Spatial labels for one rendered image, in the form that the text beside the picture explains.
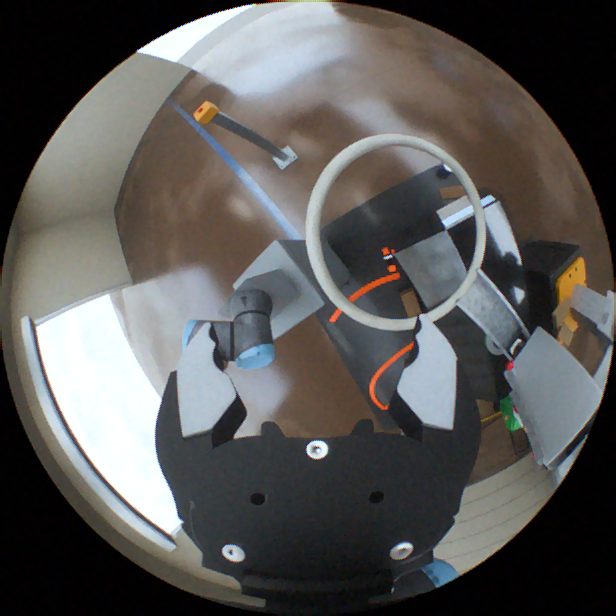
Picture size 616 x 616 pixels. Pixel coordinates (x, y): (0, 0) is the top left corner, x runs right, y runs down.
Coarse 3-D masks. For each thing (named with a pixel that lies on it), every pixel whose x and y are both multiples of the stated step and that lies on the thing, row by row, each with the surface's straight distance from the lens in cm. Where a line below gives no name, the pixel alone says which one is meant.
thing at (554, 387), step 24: (528, 360) 77; (552, 360) 72; (576, 360) 70; (528, 384) 73; (552, 384) 69; (576, 384) 67; (528, 408) 69; (552, 408) 66; (576, 408) 64; (552, 432) 64; (576, 432) 63; (552, 456) 63
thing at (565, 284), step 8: (576, 264) 178; (568, 272) 166; (576, 272) 178; (584, 272) 194; (560, 280) 157; (568, 280) 167; (576, 280) 180; (584, 280) 194; (560, 288) 158; (568, 288) 168; (560, 296) 159; (568, 296) 170; (568, 320) 179
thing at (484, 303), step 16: (480, 272) 60; (480, 288) 66; (496, 288) 64; (464, 304) 65; (480, 304) 68; (496, 304) 71; (480, 320) 70; (496, 320) 74; (512, 320) 79; (496, 336) 77; (512, 336) 82; (528, 336) 82
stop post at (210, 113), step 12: (204, 108) 137; (216, 108) 137; (204, 120) 136; (216, 120) 142; (228, 120) 146; (240, 132) 156; (252, 132) 161; (264, 144) 176; (276, 156) 196; (288, 156) 205
